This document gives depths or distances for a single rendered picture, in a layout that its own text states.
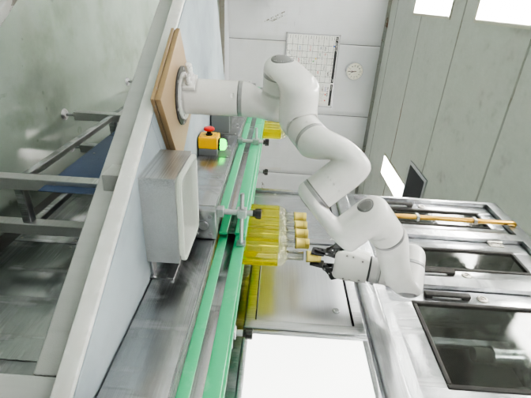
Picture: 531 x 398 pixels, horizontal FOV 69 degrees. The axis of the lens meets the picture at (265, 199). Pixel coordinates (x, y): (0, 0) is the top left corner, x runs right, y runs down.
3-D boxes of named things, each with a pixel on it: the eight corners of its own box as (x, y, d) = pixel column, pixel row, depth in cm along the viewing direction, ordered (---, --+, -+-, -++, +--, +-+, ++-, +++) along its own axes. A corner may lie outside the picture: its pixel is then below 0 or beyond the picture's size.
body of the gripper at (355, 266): (370, 275, 117) (333, 267, 120) (376, 248, 113) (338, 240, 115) (369, 290, 111) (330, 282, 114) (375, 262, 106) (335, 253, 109)
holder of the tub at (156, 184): (148, 279, 94) (181, 281, 93) (137, 177, 81) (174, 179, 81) (167, 240, 109) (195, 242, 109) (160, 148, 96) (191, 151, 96)
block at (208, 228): (191, 239, 110) (216, 241, 110) (190, 210, 105) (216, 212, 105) (194, 232, 113) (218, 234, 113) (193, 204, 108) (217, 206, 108)
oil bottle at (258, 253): (216, 263, 115) (287, 268, 115) (215, 248, 112) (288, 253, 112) (218, 252, 120) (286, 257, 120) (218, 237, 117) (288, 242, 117)
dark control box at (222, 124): (209, 132, 166) (229, 133, 166) (209, 114, 162) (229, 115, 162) (212, 126, 173) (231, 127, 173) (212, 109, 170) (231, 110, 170)
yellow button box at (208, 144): (197, 155, 142) (217, 156, 142) (196, 135, 138) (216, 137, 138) (201, 148, 148) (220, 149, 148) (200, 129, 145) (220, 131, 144)
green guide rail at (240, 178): (218, 212, 111) (246, 214, 110) (218, 209, 110) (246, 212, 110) (257, 88, 266) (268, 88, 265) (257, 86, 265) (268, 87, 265)
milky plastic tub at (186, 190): (148, 263, 91) (185, 265, 91) (139, 177, 81) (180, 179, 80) (168, 224, 106) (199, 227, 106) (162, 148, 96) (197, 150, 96)
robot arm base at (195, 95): (171, 81, 94) (235, 85, 93) (181, 51, 101) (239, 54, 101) (181, 129, 106) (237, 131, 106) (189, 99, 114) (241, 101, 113)
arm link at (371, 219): (375, 195, 101) (329, 229, 104) (340, 143, 89) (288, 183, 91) (411, 234, 89) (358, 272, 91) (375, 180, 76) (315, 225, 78)
